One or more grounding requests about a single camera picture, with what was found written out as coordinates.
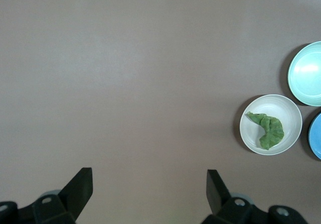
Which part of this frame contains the beige round plate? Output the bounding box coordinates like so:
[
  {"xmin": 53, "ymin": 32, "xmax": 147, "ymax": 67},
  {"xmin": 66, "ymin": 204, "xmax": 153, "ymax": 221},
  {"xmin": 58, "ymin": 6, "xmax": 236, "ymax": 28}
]
[{"xmin": 239, "ymin": 94, "xmax": 302, "ymax": 156}]

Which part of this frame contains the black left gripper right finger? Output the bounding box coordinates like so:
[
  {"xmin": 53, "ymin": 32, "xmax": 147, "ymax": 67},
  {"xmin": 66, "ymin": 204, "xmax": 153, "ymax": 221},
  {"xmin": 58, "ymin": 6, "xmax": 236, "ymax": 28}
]
[{"xmin": 202, "ymin": 169, "xmax": 305, "ymax": 224}]

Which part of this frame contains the blue round plate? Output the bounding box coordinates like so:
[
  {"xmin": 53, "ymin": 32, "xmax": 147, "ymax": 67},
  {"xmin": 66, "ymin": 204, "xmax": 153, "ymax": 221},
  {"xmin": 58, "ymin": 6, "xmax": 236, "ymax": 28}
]
[{"xmin": 307, "ymin": 112, "xmax": 321, "ymax": 160}]

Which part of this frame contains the light green round plate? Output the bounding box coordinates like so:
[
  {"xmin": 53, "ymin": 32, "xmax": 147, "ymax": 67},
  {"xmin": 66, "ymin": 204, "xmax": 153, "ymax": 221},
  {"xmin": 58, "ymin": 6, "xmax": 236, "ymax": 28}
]
[{"xmin": 287, "ymin": 41, "xmax": 321, "ymax": 107}]

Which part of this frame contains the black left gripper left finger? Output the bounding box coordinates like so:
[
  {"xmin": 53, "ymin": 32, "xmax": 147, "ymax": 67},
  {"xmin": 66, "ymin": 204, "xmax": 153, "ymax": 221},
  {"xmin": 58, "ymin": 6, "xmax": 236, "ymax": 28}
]
[{"xmin": 0, "ymin": 168, "xmax": 93, "ymax": 224}]

